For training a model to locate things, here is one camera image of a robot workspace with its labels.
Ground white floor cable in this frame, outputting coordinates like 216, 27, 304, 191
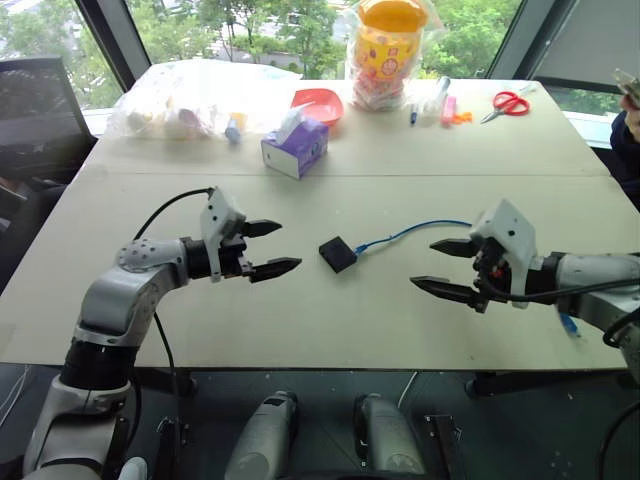
396, 370, 419, 410

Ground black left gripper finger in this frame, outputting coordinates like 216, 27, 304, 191
248, 257, 304, 285
242, 218, 284, 240

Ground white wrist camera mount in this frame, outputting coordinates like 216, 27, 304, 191
199, 186, 248, 284
469, 198, 538, 312

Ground purple tissue box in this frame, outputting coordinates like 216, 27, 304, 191
260, 106, 331, 181

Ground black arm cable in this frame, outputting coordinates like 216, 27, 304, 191
131, 186, 217, 451
485, 275, 640, 347

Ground red-handled scissors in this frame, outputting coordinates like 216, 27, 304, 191
480, 90, 531, 125

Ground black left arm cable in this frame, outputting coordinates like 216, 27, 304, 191
131, 186, 217, 451

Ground clear plastic bag of toys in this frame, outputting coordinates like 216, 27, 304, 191
106, 58, 304, 142

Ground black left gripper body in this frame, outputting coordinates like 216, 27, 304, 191
218, 221, 255, 280

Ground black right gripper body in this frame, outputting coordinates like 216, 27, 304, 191
471, 238, 513, 315

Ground black office chair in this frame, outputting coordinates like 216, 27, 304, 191
0, 56, 97, 184

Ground black metal bracket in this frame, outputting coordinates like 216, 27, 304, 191
423, 412, 470, 480
157, 414, 192, 480

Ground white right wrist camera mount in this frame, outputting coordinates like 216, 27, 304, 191
469, 198, 538, 312

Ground orange-lidded jar in bag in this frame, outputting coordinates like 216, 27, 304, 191
346, 0, 432, 113

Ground clear plastic wrapper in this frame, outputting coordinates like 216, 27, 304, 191
413, 75, 452, 126

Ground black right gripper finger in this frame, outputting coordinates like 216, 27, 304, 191
409, 275, 482, 308
429, 238, 480, 260

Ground small black box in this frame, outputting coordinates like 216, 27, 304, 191
318, 235, 360, 274

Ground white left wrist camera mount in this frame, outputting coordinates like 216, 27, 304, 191
199, 186, 248, 284

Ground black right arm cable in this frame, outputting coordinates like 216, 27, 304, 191
485, 275, 640, 347

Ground blue and yellow bottle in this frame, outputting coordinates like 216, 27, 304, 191
224, 111, 248, 146

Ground person's dark sleeve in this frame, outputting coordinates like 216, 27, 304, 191
609, 109, 640, 211

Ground red plastic bowl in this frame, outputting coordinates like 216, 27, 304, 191
290, 87, 346, 127

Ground grey rounded robot leg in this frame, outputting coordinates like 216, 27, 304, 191
223, 390, 300, 480
352, 393, 427, 480

